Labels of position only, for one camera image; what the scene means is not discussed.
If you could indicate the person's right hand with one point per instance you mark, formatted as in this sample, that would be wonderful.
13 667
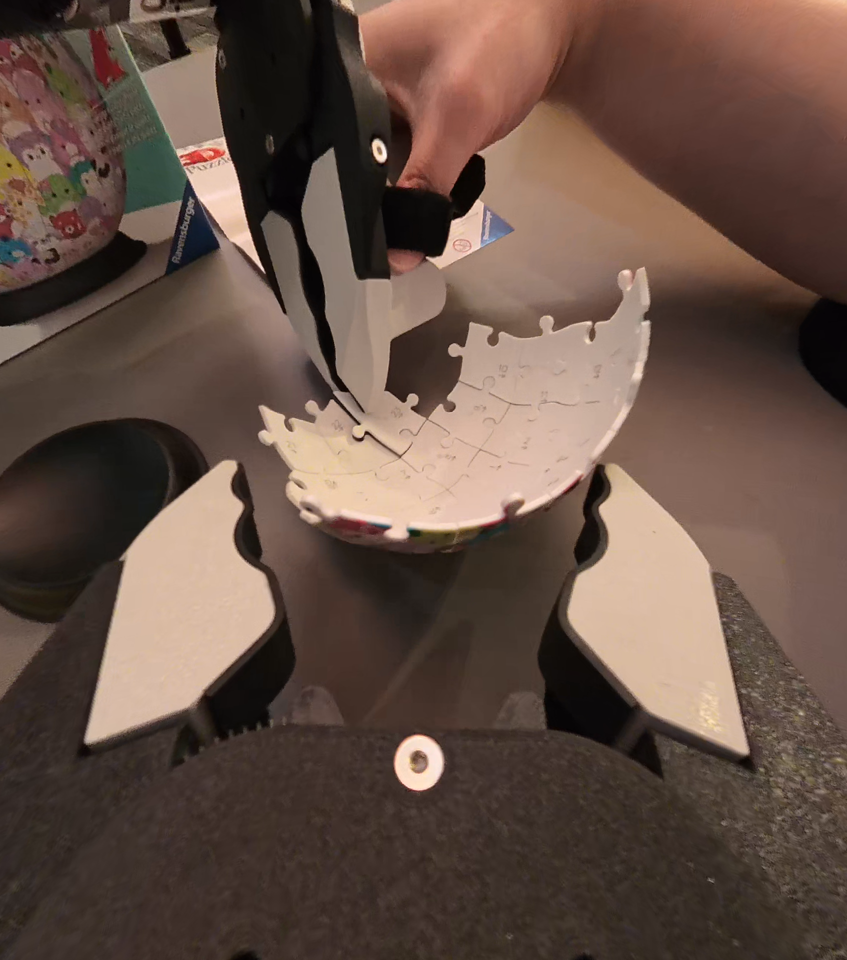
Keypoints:
469 75

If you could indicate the person's right forearm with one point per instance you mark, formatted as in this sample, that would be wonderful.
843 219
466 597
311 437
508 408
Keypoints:
739 135

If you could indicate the assembled white puzzle section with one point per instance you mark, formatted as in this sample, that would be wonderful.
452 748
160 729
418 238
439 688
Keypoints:
499 435

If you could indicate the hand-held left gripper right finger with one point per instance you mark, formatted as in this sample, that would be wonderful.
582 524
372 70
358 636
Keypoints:
656 615

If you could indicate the white instruction leaflet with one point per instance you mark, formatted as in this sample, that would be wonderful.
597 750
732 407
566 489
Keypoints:
479 233

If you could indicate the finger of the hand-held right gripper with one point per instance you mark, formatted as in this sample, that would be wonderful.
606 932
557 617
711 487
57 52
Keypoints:
349 315
292 263

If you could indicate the black round ball stand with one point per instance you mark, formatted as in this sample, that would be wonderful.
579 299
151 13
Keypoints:
79 510

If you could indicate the colourful puzzle box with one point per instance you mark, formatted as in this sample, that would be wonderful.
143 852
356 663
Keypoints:
34 165

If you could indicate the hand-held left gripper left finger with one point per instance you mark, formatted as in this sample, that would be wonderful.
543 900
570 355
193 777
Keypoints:
184 615

